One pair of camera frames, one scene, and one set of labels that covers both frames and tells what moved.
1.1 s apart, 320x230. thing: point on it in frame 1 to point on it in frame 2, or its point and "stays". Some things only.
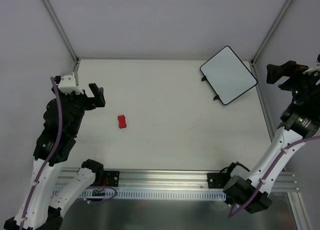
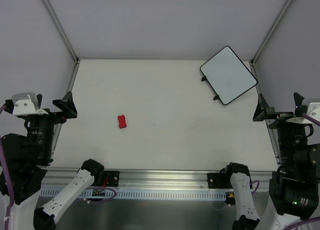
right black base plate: x=217 y=180 stays
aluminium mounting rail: x=178 y=179 stays
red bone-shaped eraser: x=121 y=119 stays
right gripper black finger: x=274 y=72 to x=263 y=111
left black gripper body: x=81 y=97 to x=50 y=112
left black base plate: x=111 y=178 stays
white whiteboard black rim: x=226 y=75 stays
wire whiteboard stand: x=205 y=78 stays
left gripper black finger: x=98 y=93 to x=67 y=105
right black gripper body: x=289 y=77 to x=280 y=116
